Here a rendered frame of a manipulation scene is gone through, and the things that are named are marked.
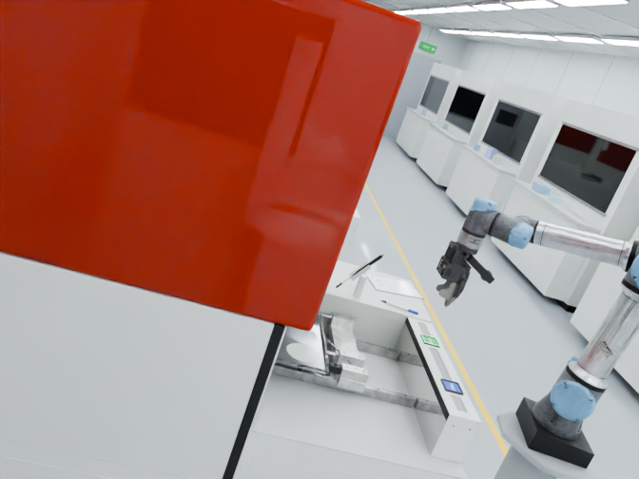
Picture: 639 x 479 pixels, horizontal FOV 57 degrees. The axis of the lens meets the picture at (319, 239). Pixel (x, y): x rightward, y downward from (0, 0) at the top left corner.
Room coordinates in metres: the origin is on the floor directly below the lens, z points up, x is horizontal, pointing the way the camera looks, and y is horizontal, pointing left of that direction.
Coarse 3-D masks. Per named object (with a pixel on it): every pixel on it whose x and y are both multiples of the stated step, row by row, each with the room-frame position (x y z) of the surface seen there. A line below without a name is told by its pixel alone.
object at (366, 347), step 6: (360, 342) 1.83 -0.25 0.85; (366, 342) 1.84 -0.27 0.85; (360, 348) 1.82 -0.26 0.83; (366, 348) 1.83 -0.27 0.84; (372, 348) 1.83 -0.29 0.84; (378, 348) 1.83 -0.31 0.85; (384, 348) 1.85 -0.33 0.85; (390, 348) 1.86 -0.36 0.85; (378, 354) 1.84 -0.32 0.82; (384, 354) 1.84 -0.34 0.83; (390, 354) 1.84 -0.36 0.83; (396, 354) 1.85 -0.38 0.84
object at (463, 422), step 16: (416, 320) 1.91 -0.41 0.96; (416, 336) 1.78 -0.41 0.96; (432, 352) 1.72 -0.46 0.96; (432, 368) 1.60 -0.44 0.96; (448, 368) 1.64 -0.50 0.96; (448, 400) 1.44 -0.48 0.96; (464, 400) 1.47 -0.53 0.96; (464, 416) 1.39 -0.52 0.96; (448, 432) 1.38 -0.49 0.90; (464, 432) 1.39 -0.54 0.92; (448, 448) 1.38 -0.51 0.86; (464, 448) 1.39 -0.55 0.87
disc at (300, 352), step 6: (288, 348) 1.54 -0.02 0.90; (294, 348) 1.55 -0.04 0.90; (300, 348) 1.56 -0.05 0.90; (306, 348) 1.57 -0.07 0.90; (294, 354) 1.51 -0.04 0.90; (300, 354) 1.52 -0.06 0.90; (306, 354) 1.53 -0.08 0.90; (312, 354) 1.54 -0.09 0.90; (318, 354) 1.56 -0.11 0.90; (300, 360) 1.49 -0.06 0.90; (306, 360) 1.50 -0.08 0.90; (312, 360) 1.51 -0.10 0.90
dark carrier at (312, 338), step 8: (288, 328) 1.66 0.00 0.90; (312, 328) 1.71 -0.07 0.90; (288, 336) 1.60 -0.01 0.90; (296, 336) 1.62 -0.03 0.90; (304, 336) 1.64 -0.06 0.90; (312, 336) 1.65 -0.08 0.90; (288, 344) 1.56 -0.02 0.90; (304, 344) 1.59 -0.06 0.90; (312, 344) 1.61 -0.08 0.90; (320, 344) 1.62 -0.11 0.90; (280, 352) 1.50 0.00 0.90; (320, 352) 1.58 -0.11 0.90; (288, 360) 1.47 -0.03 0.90; (296, 360) 1.48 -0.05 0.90; (320, 360) 1.53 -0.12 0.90; (320, 368) 1.49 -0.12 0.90
